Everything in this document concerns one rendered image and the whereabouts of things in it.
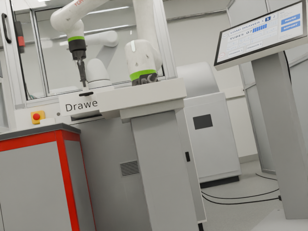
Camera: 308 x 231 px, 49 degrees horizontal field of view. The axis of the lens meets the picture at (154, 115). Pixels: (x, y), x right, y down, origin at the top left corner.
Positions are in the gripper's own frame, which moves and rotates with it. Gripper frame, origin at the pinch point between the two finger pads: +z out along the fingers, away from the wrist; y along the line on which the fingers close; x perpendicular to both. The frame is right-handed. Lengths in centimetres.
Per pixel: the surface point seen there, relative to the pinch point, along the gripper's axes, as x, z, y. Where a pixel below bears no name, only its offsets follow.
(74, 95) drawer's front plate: -5.3, 4.7, 10.7
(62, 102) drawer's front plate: -12.1, 7.0, 10.8
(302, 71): 168, 7, -74
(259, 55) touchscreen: 95, 2, 15
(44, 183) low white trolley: -21, 43, 39
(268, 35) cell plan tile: 102, -8, 14
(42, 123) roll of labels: -19.6, 17.0, 28.3
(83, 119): -6.6, 15.8, -20.5
